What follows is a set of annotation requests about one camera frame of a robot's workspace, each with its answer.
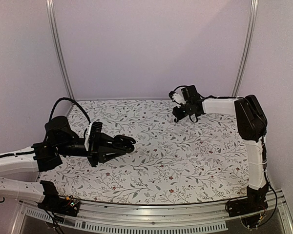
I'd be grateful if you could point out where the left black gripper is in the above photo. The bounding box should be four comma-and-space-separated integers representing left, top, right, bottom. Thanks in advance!
57, 133, 126, 168

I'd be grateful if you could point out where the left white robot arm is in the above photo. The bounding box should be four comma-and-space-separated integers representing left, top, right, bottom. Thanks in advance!
0, 116, 136, 212

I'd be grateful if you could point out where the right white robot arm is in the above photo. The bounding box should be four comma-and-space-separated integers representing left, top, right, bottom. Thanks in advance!
168, 91, 269, 213

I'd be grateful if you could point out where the floral patterned table mat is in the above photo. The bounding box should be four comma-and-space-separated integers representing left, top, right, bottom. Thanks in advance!
36, 98, 266, 205

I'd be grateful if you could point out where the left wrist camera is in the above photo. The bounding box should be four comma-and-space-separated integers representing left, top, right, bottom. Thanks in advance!
84, 121, 103, 151

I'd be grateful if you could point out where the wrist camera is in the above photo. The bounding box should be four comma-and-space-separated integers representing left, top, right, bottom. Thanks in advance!
84, 121, 103, 151
168, 85, 202, 107

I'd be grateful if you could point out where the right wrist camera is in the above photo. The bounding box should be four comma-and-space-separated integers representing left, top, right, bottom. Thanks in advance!
168, 85, 202, 107

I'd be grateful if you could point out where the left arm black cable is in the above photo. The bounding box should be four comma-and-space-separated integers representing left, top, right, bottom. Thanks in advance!
48, 97, 91, 125

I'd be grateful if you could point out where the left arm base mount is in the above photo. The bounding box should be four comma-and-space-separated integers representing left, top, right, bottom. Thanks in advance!
38, 180, 80, 217

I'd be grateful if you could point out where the front aluminium rail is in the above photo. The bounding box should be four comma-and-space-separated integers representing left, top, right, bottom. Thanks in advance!
11, 189, 293, 234

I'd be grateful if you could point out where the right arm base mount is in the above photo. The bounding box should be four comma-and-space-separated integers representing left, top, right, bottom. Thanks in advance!
225, 183, 278, 230

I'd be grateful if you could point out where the right aluminium frame post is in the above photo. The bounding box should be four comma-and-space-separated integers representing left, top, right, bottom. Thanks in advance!
231, 0, 259, 97

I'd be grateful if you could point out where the aluminium frame post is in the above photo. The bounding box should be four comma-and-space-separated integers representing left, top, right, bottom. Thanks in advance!
45, 0, 75, 103
231, 0, 259, 97

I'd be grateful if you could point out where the left aluminium frame post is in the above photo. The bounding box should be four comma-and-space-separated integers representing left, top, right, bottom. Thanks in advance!
45, 0, 75, 103

